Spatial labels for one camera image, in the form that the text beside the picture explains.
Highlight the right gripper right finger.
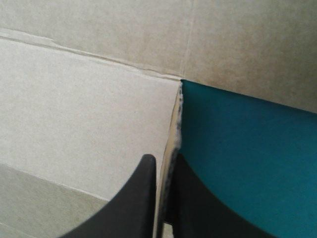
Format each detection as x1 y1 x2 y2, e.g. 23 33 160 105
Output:
170 153 277 238

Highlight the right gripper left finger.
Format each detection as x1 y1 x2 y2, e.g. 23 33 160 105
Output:
58 154 157 238

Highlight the brown cardboard box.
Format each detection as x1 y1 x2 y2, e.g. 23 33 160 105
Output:
0 0 317 238

